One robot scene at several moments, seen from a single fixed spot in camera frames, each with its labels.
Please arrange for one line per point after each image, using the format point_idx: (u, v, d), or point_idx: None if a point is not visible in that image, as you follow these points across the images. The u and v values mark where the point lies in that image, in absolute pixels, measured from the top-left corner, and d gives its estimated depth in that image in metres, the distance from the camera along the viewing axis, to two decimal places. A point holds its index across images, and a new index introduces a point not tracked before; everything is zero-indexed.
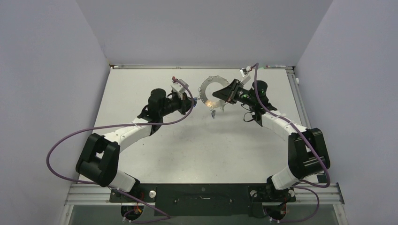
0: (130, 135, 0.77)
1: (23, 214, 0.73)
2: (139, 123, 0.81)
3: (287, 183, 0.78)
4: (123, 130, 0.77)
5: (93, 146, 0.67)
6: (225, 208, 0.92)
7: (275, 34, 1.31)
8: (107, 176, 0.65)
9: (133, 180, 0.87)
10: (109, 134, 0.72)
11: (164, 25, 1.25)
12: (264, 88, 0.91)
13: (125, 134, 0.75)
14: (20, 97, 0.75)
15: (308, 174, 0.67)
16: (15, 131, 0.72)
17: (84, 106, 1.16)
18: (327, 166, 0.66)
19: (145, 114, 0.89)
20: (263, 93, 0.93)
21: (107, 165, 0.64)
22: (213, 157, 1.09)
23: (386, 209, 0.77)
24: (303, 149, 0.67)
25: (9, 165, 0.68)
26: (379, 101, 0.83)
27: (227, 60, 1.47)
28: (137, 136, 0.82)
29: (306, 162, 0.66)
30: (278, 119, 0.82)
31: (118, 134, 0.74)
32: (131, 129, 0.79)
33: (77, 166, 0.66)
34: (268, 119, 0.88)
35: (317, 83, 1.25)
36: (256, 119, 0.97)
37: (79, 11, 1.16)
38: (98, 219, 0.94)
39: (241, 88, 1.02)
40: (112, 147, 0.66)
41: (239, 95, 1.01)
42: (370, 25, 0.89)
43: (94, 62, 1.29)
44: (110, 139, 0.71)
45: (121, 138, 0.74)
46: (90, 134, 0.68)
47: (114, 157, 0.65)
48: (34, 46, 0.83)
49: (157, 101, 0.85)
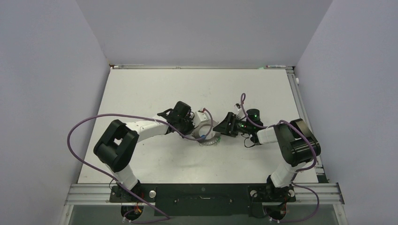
0: (149, 129, 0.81)
1: (23, 213, 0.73)
2: (158, 121, 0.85)
3: (285, 176, 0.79)
4: (143, 123, 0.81)
5: (115, 129, 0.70)
6: (225, 208, 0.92)
7: (275, 34, 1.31)
8: (121, 161, 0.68)
9: (136, 180, 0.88)
10: (130, 124, 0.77)
11: (164, 25, 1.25)
12: (256, 113, 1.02)
13: (144, 126, 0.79)
14: (19, 96, 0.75)
15: (300, 159, 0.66)
16: (15, 131, 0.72)
17: (84, 106, 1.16)
18: (317, 152, 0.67)
19: (164, 114, 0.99)
20: (256, 117, 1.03)
21: (126, 148, 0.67)
22: (213, 157, 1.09)
23: (387, 208, 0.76)
24: (291, 135, 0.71)
25: (8, 165, 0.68)
26: (379, 101, 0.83)
27: (227, 60, 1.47)
28: (152, 131, 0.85)
29: (296, 146, 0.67)
30: (269, 126, 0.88)
31: (138, 125, 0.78)
32: (150, 123, 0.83)
33: (95, 147, 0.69)
34: (261, 133, 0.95)
35: (317, 83, 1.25)
36: (254, 141, 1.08)
37: (79, 11, 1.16)
38: (98, 219, 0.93)
39: (237, 119, 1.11)
40: (132, 135, 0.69)
41: (237, 126, 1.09)
42: (370, 25, 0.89)
43: (94, 61, 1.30)
44: (131, 128, 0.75)
45: (140, 129, 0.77)
46: (114, 120, 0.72)
47: (131, 145, 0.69)
48: (34, 45, 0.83)
49: (183, 108, 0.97)
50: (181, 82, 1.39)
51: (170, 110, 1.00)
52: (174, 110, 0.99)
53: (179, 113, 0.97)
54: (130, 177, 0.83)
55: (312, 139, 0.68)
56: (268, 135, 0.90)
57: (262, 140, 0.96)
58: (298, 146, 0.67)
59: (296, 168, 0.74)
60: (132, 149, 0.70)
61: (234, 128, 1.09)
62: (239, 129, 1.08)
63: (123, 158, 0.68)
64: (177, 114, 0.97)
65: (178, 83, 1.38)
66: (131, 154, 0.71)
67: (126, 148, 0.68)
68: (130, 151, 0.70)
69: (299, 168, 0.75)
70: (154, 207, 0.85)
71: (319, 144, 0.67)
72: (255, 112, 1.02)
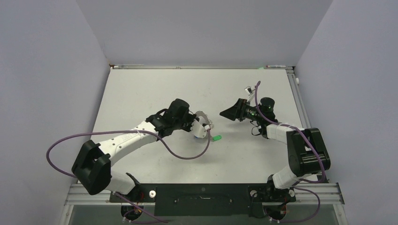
0: (129, 144, 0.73)
1: (23, 213, 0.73)
2: (141, 131, 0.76)
3: (287, 181, 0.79)
4: (122, 138, 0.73)
5: (87, 153, 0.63)
6: (225, 208, 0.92)
7: (275, 34, 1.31)
8: (97, 185, 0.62)
9: (133, 183, 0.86)
10: (105, 143, 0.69)
11: (164, 25, 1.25)
12: (271, 104, 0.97)
13: (122, 145, 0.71)
14: (20, 96, 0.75)
15: (305, 171, 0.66)
16: (15, 131, 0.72)
17: (84, 106, 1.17)
18: (326, 166, 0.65)
19: (156, 117, 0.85)
20: (270, 109, 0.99)
21: (97, 174, 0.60)
22: (213, 157, 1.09)
23: (386, 208, 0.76)
24: (301, 146, 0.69)
25: (10, 164, 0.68)
26: (378, 101, 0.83)
27: (227, 60, 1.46)
28: (137, 145, 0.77)
29: (304, 158, 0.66)
30: (282, 125, 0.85)
31: (114, 144, 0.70)
32: (131, 137, 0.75)
33: (73, 170, 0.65)
34: (271, 129, 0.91)
35: (317, 83, 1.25)
36: (262, 133, 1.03)
37: (79, 11, 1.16)
38: (98, 219, 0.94)
39: (248, 106, 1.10)
40: (102, 161, 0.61)
41: (247, 113, 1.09)
42: (371, 25, 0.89)
43: (94, 62, 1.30)
44: (104, 150, 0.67)
45: (116, 149, 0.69)
46: (86, 141, 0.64)
47: (103, 171, 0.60)
48: (34, 45, 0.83)
49: (177, 111, 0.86)
50: (181, 82, 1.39)
51: (164, 111, 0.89)
52: (169, 111, 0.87)
53: (175, 116, 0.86)
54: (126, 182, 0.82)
55: (323, 153, 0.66)
56: (277, 134, 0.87)
57: (270, 136, 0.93)
58: (306, 158, 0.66)
59: (301, 177, 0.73)
60: (106, 174, 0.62)
61: (243, 114, 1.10)
62: (248, 115, 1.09)
63: (98, 183, 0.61)
64: (172, 116, 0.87)
65: (178, 83, 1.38)
66: (107, 177, 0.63)
67: (98, 175, 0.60)
68: (105, 176, 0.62)
69: (303, 176, 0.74)
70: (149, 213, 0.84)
71: (328, 159, 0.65)
72: (269, 103, 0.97)
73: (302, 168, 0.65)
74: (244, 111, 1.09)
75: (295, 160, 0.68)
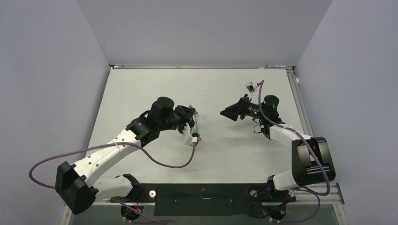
0: (107, 160, 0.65)
1: (23, 213, 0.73)
2: (119, 144, 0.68)
3: (287, 186, 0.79)
4: (99, 155, 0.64)
5: (62, 176, 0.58)
6: (225, 208, 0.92)
7: (276, 34, 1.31)
8: (80, 206, 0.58)
9: (130, 186, 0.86)
10: (80, 164, 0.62)
11: (164, 25, 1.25)
12: (275, 103, 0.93)
13: (99, 162, 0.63)
14: (20, 95, 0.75)
15: (310, 182, 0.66)
16: (15, 130, 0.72)
17: (84, 106, 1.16)
18: (331, 176, 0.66)
19: (137, 122, 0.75)
20: (274, 108, 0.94)
21: (75, 198, 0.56)
22: (214, 158, 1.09)
23: (387, 208, 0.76)
24: (307, 157, 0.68)
25: (10, 164, 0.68)
26: (379, 100, 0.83)
27: (227, 60, 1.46)
28: (118, 157, 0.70)
29: (310, 169, 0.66)
30: (284, 129, 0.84)
31: (91, 163, 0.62)
32: (109, 152, 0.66)
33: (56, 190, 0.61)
34: (275, 131, 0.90)
35: (317, 83, 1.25)
36: (264, 132, 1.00)
37: (79, 11, 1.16)
38: (98, 219, 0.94)
39: (251, 104, 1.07)
40: (79, 184, 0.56)
41: (249, 111, 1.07)
42: (371, 24, 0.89)
43: (94, 61, 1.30)
44: (79, 172, 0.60)
45: (92, 168, 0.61)
46: (62, 163, 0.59)
47: (81, 194, 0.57)
48: (33, 45, 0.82)
49: (159, 112, 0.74)
50: (181, 82, 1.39)
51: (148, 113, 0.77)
52: (150, 113, 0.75)
53: (159, 117, 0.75)
54: (120, 185, 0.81)
55: (329, 165, 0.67)
56: (280, 138, 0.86)
57: (273, 137, 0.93)
58: (311, 168, 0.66)
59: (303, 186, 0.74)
60: (87, 194, 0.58)
61: (246, 111, 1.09)
62: (250, 113, 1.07)
63: (79, 204, 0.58)
64: (155, 118, 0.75)
65: (177, 83, 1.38)
66: (90, 197, 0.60)
67: (77, 198, 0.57)
68: (87, 196, 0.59)
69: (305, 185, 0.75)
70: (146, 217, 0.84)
71: (333, 170, 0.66)
72: (273, 103, 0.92)
73: (306, 179, 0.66)
74: (246, 109, 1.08)
75: (299, 170, 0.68)
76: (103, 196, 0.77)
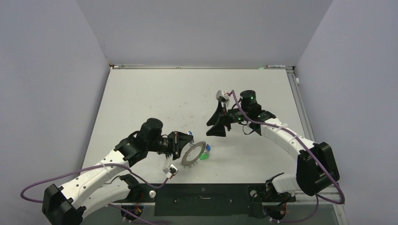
0: (95, 182, 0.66)
1: (23, 213, 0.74)
2: (106, 165, 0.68)
3: (290, 189, 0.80)
4: (87, 177, 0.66)
5: (49, 198, 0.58)
6: (225, 208, 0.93)
7: (276, 34, 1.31)
8: None
9: (127, 189, 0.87)
10: (68, 186, 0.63)
11: (164, 25, 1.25)
12: (252, 94, 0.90)
13: (86, 184, 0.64)
14: (19, 95, 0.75)
15: (319, 190, 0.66)
16: (15, 129, 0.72)
17: (84, 106, 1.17)
18: (335, 179, 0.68)
19: (126, 142, 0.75)
20: (253, 100, 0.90)
21: (61, 221, 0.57)
22: (214, 159, 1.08)
23: (387, 208, 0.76)
24: (314, 168, 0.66)
25: (10, 165, 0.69)
26: (379, 100, 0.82)
27: (227, 60, 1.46)
28: (107, 178, 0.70)
29: (317, 179, 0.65)
30: (278, 129, 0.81)
31: (78, 185, 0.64)
32: (96, 173, 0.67)
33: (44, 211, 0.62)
34: (267, 130, 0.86)
35: (317, 82, 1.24)
36: (254, 128, 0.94)
37: (79, 11, 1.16)
38: (98, 219, 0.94)
39: (232, 111, 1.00)
40: (65, 208, 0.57)
41: (233, 118, 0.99)
42: (371, 23, 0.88)
43: (94, 61, 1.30)
44: (66, 195, 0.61)
45: (80, 191, 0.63)
46: (49, 186, 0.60)
47: (67, 218, 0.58)
48: (33, 44, 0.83)
49: (149, 132, 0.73)
50: (181, 82, 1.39)
51: (137, 132, 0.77)
52: (140, 133, 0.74)
53: (148, 138, 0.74)
54: (115, 192, 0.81)
55: (334, 170, 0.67)
56: (278, 140, 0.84)
57: (265, 134, 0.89)
58: (318, 177, 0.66)
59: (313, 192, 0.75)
60: (74, 217, 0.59)
61: (230, 120, 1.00)
62: (235, 121, 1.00)
63: None
64: (143, 138, 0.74)
65: (177, 83, 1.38)
66: (77, 219, 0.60)
67: (64, 221, 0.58)
68: (74, 219, 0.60)
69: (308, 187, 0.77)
70: (143, 219, 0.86)
71: (337, 172, 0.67)
72: (250, 94, 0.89)
73: (315, 190, 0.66)
74: (230, 118, 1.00)
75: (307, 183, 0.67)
76: (100, 206, 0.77)
